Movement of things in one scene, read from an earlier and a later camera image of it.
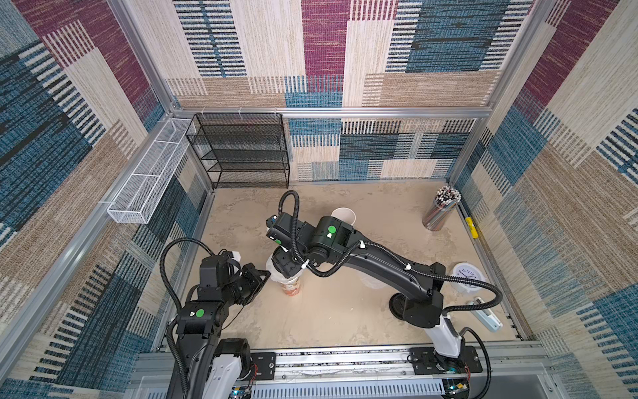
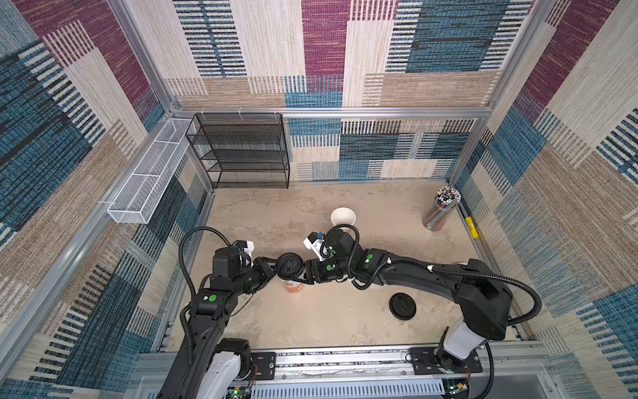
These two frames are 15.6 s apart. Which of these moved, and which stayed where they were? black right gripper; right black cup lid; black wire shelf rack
Moved: black right gripper
Stayed: black wire shelf rack; right black cup lid
